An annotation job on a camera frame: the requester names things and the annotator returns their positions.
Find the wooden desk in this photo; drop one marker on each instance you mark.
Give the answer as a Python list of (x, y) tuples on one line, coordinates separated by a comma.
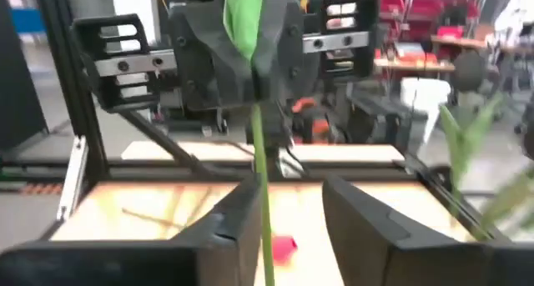
[(413, 65)]

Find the black aluminium table frame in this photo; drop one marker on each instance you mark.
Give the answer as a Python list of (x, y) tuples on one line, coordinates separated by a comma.
[(89, 148)]

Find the orange vacuum cleaner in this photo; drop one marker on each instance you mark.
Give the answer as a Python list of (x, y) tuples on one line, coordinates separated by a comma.
[(321, 127)]

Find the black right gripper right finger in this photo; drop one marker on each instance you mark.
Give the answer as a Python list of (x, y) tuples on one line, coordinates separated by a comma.
[(396, 257)]

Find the red artificial tulip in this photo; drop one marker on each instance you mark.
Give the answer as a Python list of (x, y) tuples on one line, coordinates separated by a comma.
[(244, 19), (284, 248)]

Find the red shelving unit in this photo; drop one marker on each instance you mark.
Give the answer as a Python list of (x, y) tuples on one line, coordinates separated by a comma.
[(421, 11)]

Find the white plastic bin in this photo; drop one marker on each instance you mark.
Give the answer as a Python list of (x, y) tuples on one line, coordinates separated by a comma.
[(421, 98)]

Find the person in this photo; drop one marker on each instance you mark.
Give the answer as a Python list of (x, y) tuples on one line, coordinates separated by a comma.
[(517, 11)]

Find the silver aluminium bar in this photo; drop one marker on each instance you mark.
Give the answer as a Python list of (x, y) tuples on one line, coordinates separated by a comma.
[(73, 177)]

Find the blue board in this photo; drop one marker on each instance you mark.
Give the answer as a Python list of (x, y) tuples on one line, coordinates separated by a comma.
[(27, 21)]

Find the black partition panel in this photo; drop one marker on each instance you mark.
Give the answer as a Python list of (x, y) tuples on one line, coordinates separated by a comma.
[(21, 90)]

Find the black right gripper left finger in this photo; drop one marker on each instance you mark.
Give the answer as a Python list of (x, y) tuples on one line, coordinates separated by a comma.
[(125, 265)]

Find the black office chair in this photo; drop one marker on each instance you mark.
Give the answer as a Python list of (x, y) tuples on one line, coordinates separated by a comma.
[(469, 71)]

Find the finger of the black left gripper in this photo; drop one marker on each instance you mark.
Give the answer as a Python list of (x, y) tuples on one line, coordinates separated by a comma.
[(208, 61), (283, 56)]

